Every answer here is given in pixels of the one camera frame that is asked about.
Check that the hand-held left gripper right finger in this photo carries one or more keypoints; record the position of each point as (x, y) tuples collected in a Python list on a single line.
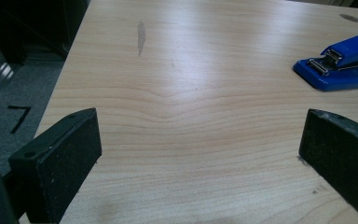
[(341, 161)]

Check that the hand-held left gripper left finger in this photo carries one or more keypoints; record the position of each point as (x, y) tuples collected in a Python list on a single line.
[(56, 168)]

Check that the round grey table grommet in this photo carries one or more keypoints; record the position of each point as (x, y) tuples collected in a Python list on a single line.
[(350, 18)]

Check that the blue stapler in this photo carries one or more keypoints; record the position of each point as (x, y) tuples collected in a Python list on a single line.
[(338, 82)]

